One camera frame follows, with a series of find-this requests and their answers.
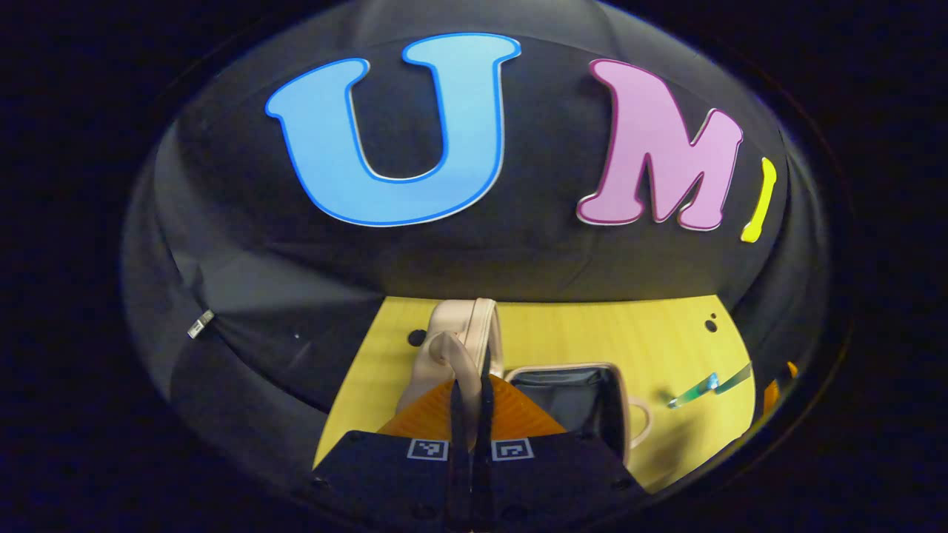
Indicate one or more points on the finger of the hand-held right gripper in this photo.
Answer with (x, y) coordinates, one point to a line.
(772, 392)

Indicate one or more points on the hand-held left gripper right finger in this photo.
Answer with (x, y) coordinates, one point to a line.
(548, 474)

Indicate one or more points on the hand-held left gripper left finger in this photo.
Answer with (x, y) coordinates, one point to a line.
(400, 474)

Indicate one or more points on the clear skin care sachet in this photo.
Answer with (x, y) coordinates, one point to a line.
(707, 386)

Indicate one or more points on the pink hard-shell suitcase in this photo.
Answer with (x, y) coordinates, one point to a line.
(444, 370)

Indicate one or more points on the black backdrop cloth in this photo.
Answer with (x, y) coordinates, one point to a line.
(518, 252)

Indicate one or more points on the silver clip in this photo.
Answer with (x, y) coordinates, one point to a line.
(200, 324)

